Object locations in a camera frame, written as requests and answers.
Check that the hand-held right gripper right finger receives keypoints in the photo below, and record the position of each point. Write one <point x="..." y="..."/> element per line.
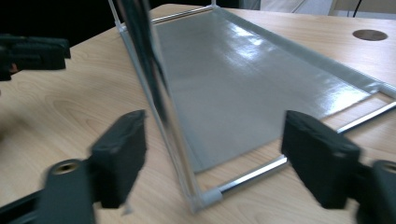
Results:
<point x="320" y="155"/>

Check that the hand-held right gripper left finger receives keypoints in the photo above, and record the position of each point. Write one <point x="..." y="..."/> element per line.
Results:
<point x="121" y="155"/>

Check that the metal rack with grey shelves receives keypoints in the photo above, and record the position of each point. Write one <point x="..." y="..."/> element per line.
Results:
<point x="233" y="77"/>

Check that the round dark table grommet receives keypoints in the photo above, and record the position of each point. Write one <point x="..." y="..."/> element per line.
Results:
<point x="370" y="35"/>

